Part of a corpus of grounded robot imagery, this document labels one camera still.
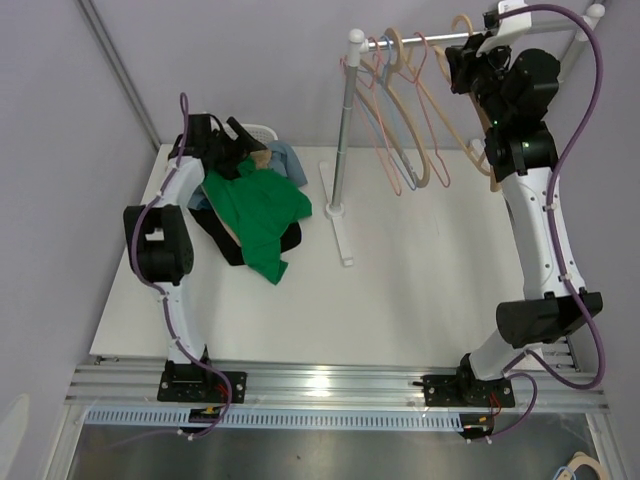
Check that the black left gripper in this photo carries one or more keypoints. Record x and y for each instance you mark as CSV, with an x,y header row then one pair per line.
x,y
240,148

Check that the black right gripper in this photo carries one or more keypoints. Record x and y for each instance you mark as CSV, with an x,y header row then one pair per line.
x,y
464,60

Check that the beige t shirt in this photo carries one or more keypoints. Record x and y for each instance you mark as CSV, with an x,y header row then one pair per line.
x,y
235,190

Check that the grey blue t shirt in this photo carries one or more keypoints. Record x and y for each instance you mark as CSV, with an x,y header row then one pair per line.
x,y
283,161

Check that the green t shirt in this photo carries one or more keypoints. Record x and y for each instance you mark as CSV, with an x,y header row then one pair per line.
x,y
282,205

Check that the black t shirt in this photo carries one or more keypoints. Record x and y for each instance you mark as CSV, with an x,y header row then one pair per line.
x,y
229,244

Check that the light blue wire hanger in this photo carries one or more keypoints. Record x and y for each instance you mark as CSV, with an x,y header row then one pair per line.
x,y
391,117

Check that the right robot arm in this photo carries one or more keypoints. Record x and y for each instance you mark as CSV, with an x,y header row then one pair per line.
x,y
553,306

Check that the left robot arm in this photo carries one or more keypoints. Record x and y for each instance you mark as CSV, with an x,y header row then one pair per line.
x,y
161,255

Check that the beige hanger on floor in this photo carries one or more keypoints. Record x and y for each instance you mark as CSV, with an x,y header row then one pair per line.
x,y
578,461

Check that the white perforated plastic basket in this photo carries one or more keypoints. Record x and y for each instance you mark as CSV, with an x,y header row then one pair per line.
x,y
261,133

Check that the silver white clothes rack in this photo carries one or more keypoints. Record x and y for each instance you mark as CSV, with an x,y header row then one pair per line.
x,y
360,50

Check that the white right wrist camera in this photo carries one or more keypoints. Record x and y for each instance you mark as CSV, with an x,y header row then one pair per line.
x,y
506,23

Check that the grey wall corner profile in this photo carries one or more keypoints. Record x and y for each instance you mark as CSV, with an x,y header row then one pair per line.
x,y
103,39

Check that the white slotted cable duct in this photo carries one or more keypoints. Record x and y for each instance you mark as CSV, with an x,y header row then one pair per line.
x,y
259,418

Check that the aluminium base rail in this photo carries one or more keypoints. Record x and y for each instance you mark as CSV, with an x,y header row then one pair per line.
x,y
135,381

